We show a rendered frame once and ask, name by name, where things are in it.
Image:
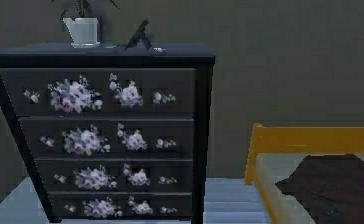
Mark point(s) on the dark brown blanket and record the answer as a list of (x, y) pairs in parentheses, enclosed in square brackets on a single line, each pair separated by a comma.
[(336, 190)]

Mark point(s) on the black flowered chest of drawers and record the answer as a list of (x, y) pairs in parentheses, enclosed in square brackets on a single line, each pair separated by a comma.
[(103, 60)]

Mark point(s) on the small silver flat object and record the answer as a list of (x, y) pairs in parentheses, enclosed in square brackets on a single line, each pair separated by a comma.
[(158, 50)]

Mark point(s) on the yellow wooden bed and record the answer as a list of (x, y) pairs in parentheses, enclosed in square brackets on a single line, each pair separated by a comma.
[(306, 140)]

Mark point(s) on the house plant in white pot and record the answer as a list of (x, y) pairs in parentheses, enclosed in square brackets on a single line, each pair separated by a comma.
[(83, 30)]

